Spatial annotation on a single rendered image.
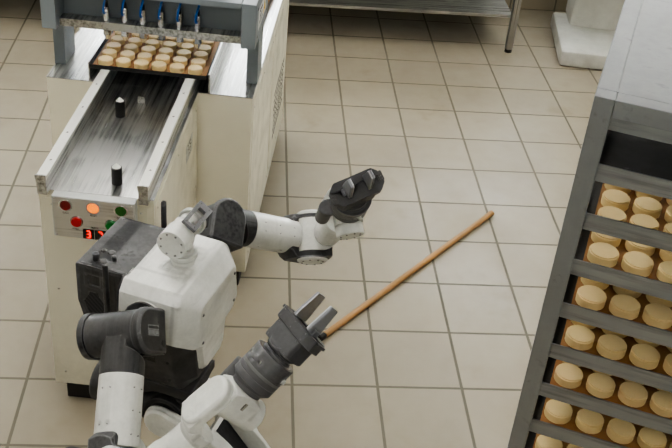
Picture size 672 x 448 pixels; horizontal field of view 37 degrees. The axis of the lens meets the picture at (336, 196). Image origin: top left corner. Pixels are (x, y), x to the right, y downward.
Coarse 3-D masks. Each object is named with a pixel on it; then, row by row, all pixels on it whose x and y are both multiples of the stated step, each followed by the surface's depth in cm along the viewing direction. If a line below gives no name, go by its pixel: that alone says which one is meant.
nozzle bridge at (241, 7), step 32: (64, 0) 340; (96, 0) 340; (128, 0) 339; (160, 0) 329; (192, 0) 328; (224, 0) 329; (256, 0) 331; (64, 32) 350; (160, 32) 339; (192, 32) 338; (224, 32) 340; (256, 32) 335; (256, 64) 351
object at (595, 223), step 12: (588, 216) 158; (600, 216) 157; (588, 228) 159; (600, 228) 158; (612, 228) 158; (624, 228) 157; (636, 228) 156; (648, 228) 156; (636, 240) 157; (648, 240) 156; (660, 240) 156
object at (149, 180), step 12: (192, 84) 339; (180, 96) 330; (192, 96) 342; (180, 108) 323; (168, 120) 316; (180, 120) 323; (168, 132) 309; (156, 144) 303; (168, 144) 307; (156, 156) 297; (156, 168) 292; (144, 180) 285; (156, 180) 294; (144, 192) 283; (144, 204) 285
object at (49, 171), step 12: (108, 72) 340; (96, 84) 332; (108, 84) 343; (84, 96) 324; (96, 96) 329; (84, 108) 318; (96, 108) 330; (72, 120) 311; (84, 120) 317; (72, 132) 305; (60, 144) 298; (72, 144) 306; (48, 156) 292; (60, 156) 295; (48, 168) 287; (60, 168) 296; (36, 180) 283; (48, 180) 286
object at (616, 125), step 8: (616, 120) 149; (608, 128) 150; (616, 128) 149; (624, 128) 149; (632, 128) 148; (640, 128) 148; (648, 128) 147; (640, 136) 148; (648, 136) 148; (656, 136) 148; (664, 136) 147
